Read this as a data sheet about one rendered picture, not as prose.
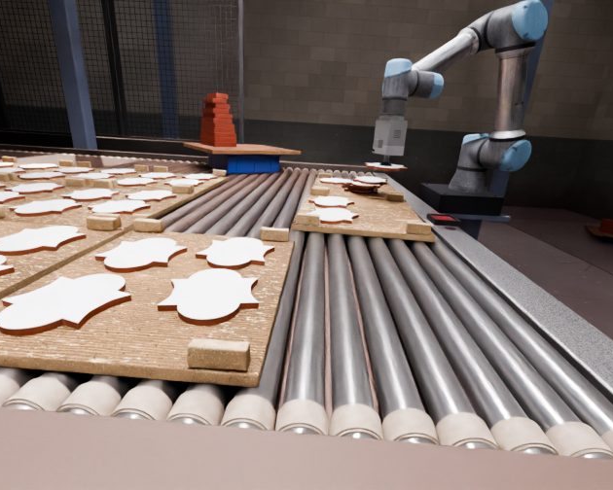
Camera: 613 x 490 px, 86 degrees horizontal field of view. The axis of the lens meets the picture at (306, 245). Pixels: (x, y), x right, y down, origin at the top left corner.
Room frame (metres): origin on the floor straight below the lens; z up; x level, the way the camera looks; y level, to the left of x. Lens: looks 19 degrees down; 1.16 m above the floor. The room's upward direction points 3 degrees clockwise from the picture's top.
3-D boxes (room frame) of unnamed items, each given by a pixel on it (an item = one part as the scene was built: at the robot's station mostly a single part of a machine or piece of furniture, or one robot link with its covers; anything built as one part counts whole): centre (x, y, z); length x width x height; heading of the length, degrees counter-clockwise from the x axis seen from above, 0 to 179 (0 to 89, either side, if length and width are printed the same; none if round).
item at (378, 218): (0.98, -0.15, 0.93); 0.41 x 0.35 x 0.02; 175
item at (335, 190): (1.40, -0.19, 0.93); 0.41 x 0.35 x 0.02; 177
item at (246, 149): (1.96, 0.41, 1.03); 0.50 x 0.50 x 0.02; 35
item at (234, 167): (1.90, 0.38, 0.97); 0.31 x 0.31 x 0.10; 35
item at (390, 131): (1.11, -0.23, 1.15); 0.10 x 0.09 x 0.16; 111
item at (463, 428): (1.16, -0.18, 0.90); 1.95 x 0.05 x 0.05; 178
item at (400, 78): (1.12, -0.25, 1.31); 0.09 x 0.08 x 0.11; 113
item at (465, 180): (1.45, -0.68, 1.00); 0.15 x 0.15 x 0.10
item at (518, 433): (1.16, -0.23, 0.90); 1.95 x 0.05 x 0.05; 178
